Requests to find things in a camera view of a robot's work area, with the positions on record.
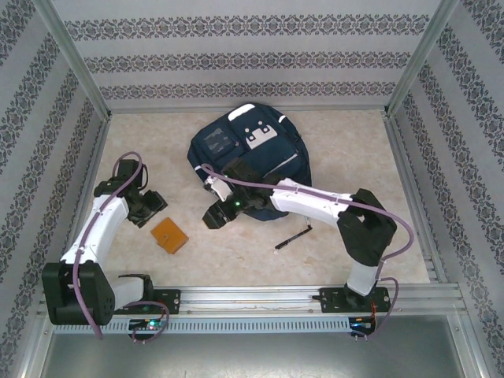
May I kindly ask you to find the long aluminium mounting rail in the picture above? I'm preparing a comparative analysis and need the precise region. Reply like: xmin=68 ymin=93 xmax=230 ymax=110
xmin=37 ymin=285 xmax=462 ymax=317

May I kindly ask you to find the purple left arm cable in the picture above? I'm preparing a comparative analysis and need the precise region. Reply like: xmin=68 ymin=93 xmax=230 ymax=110
xmin=72 ymin=150 xmax=171 ymax=344

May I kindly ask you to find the grey slotted cable duct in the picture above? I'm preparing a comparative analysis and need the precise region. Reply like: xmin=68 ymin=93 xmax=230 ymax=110
xmin=52 ymin=317 xmax=352 ymax=335

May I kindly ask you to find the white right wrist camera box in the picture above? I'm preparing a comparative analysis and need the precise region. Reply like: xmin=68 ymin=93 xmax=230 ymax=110
xmin=203 ymin=176 xmax=234 ymax=202

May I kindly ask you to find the aluminium side rail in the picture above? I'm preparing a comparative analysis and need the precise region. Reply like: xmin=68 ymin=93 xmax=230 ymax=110
xmin=54 ymin=117 xmax=112 ymax=287
xmin=384 ymin=112 xmax=448 ymax=284

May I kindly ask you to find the orange leather wallet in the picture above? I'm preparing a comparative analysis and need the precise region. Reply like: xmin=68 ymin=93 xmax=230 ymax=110
xmin=150 ymin=217 xmax=189 ymax=256

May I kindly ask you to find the aluminium frame post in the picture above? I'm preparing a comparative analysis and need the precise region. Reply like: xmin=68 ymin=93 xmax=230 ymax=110
xmin=387 ymin=0 xmax=460 ymax=115
xmin=33 ymin=0 xmax=114 ymax=121

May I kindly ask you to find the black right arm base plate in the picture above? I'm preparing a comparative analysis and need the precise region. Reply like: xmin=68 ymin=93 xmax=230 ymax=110
xmin=319 ymin=286 xmax=394 ymax=315

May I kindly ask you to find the thin aluminium wall strip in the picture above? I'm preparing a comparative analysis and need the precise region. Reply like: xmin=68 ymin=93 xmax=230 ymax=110
xmin=108 ymin=106 xmax=391 ymax=116

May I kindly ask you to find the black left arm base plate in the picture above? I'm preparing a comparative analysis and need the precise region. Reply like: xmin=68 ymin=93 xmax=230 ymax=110
xmin=109 ymin=288 xmax=183 ymax=316

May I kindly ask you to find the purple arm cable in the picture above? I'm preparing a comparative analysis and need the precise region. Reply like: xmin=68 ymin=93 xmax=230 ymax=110
xmin=200 ymin=163 xmax=417 ymax=343
xmin=72 ymin=150 xmax=171 ymax=344

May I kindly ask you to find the navy blue backpack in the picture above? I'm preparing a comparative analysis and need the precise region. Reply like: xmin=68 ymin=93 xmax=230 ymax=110
xmin=187 ymin=102 xmax=313 ymax=222

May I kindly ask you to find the grey metal sheet panel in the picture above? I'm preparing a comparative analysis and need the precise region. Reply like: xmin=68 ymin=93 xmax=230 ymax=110
xmin=23 ymin=330 xmax=484 ymax=378

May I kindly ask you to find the slim black pen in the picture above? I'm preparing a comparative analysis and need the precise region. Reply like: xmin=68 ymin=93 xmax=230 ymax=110
xmin=274 ymin=224 xmax=312 ymax=250

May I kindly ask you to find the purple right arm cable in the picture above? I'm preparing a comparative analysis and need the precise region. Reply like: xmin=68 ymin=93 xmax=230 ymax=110
xmin=200 ymin=163 xmax=417 ymax=343

